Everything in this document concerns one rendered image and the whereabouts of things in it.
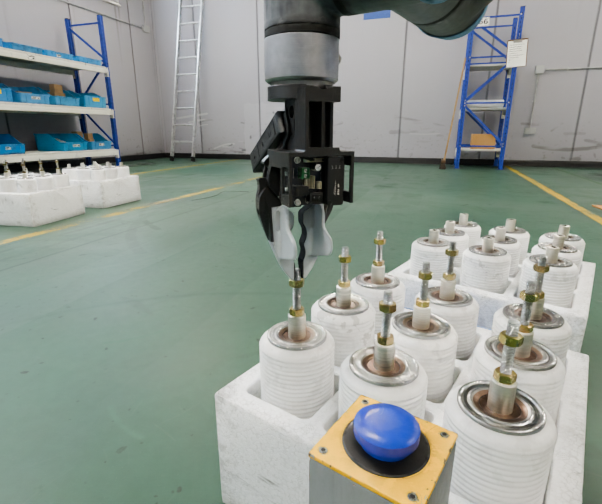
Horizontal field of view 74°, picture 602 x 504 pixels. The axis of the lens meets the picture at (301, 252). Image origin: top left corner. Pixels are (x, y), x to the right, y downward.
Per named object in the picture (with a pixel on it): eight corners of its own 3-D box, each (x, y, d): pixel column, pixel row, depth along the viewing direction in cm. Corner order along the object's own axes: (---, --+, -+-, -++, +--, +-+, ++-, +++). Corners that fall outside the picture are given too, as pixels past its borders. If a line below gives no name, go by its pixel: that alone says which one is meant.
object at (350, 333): (344, 382, 72) (347, 288, 67) (382, 412, 64) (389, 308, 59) (299, 401, 67) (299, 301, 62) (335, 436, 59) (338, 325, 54)
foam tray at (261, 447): (566, 452, 65) (589, 354, 60) (537, 732, 35) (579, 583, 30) (353, 372, 87) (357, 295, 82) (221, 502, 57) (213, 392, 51)
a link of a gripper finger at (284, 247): (283, 295, 43) (285, 210, 41) (266, 278, 48) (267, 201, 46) (310, 292, 44) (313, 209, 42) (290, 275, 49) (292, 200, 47)
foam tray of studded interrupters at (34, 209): (85, 213, 254) (81, 184, 249) (34, 227, 217) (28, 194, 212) (33, 210, 262) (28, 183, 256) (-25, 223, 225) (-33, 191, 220)
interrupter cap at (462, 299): (455, 313, 58) (456, 309, 58) (411, 297, 63) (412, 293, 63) (482, 300, 62) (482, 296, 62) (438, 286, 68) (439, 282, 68)
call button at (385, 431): (427, 443, 26) (430, 416, 25) (403, 486, 23) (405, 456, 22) (370, 418, 28) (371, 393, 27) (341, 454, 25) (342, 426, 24)
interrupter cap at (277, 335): (336, 332, 53) (336, 327, 52) (309, 359, 46) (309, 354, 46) (286, 319, 56) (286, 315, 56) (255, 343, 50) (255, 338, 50)
